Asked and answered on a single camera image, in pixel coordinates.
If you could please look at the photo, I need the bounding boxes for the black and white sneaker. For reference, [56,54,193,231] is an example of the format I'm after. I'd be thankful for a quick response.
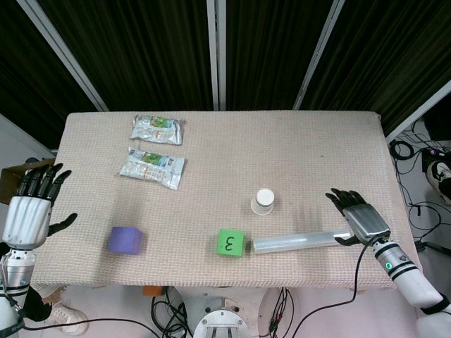
[426,158,451,206]

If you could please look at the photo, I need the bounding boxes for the black floor cables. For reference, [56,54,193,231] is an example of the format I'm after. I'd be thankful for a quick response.
[387,118,451,254]

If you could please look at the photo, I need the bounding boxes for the pink woven tablecloth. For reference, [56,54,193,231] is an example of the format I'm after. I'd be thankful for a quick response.
[26,111,423,292]

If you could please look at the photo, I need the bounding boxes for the brown cardboard box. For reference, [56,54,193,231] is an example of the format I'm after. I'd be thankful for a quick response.
[0,157,57,206]

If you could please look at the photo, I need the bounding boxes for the silver snack packet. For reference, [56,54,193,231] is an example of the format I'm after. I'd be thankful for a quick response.
[117,146,186,191]
[130,114,186,146]

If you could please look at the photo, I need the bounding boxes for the green cube with number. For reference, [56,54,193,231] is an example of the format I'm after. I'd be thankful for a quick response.
[216,228,246,258]

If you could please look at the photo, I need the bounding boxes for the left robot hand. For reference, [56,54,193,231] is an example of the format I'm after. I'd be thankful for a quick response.
[2,163,78,250]

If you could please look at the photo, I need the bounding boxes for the white partition post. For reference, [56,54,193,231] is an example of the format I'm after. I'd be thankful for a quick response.
[21,0,109,113]
[206,0,227,111]
[292,0,347,111]
[384,80,451,144]

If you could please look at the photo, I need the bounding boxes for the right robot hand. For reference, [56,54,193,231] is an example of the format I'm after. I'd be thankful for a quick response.
[324,188,392,246]

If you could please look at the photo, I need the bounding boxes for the robot base column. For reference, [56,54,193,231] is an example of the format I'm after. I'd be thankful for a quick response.
[180,287,283,338]

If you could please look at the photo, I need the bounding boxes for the clear plastic tube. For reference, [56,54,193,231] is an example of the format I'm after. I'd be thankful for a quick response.
[251,227,355,255]

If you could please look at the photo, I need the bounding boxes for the black cable bundle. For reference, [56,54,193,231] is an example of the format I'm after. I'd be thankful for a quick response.
[150,287,194,338]

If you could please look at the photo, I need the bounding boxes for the white paper cup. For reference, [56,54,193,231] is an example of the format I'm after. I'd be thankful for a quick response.
[250,189,276,215]

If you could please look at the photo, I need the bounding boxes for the purple foam cube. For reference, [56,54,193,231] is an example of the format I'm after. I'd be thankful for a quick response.
[107,226,144,256]

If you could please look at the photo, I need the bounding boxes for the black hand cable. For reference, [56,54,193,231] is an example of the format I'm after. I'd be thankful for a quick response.
[259,242,369,338]

